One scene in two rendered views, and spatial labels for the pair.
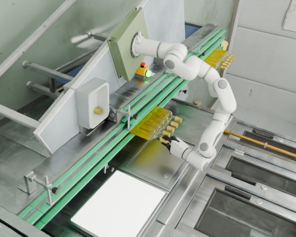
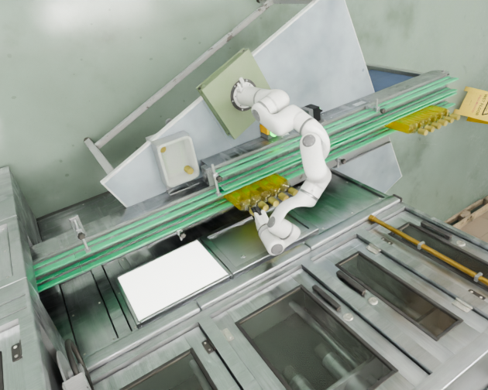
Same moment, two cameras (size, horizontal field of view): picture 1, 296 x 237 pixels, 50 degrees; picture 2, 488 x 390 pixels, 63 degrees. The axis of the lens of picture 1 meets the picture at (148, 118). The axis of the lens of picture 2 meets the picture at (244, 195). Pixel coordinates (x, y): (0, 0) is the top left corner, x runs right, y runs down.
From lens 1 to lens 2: 1.04 m
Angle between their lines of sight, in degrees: 32
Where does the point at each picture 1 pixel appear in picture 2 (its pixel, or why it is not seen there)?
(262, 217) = (338, 337)
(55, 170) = (114, 223)
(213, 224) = (262, 326)
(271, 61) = not seen: outside the picture
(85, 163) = (148, 221)
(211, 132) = (284, 204)
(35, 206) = (76, 251)
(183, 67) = (266, 118)
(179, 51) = (269, 99)
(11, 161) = not seen: hidden behind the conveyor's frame
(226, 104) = (307, 167)
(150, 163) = (237, 240)
